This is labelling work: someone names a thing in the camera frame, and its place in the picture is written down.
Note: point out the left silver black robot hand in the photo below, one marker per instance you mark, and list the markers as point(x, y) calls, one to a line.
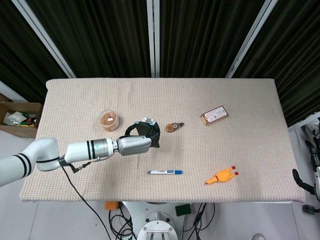
point(135, 146)

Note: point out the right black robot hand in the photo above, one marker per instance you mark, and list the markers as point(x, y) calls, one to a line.
point(303, 183)

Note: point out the black smartphone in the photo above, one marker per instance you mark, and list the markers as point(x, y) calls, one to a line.
point(142, 128)

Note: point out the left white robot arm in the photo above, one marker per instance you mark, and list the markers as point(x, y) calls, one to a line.
point(80, 150)

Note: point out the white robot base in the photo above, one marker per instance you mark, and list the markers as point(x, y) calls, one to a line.
point(157, 225)

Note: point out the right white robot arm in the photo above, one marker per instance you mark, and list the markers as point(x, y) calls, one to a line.
point(318, 180)

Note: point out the black caster wheel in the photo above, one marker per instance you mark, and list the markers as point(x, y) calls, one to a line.
point(308, 209)

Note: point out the clear jar of rubber bands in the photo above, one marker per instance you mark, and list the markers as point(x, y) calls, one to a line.
point(108, 120)

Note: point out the blue white marker pen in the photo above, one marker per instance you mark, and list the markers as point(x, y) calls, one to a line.
point(162, 172)

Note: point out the brown correction tape dispenser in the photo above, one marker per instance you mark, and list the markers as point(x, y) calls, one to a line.
point(171, 127)

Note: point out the orange block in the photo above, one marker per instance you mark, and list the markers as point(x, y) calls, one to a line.
point(111, 205)

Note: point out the beige waffle tablecloth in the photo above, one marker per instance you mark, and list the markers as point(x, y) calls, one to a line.
point(200, 150)

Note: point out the green block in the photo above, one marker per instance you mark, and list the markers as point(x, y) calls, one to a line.
point(183, 210)

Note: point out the yellow rubber chicken toy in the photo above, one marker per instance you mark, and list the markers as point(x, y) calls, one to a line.
point(222, 176)

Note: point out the black curtain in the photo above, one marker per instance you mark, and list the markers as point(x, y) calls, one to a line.
point(105, 37)

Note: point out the brown cardboard box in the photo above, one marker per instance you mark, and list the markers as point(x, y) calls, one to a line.
point(22, 130)

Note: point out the grey metal bar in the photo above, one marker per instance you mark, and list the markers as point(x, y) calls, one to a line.
point(153, 37)

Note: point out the grey slanted frame post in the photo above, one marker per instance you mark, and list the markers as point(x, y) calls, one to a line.
point(247, 37)
point(47, 40)

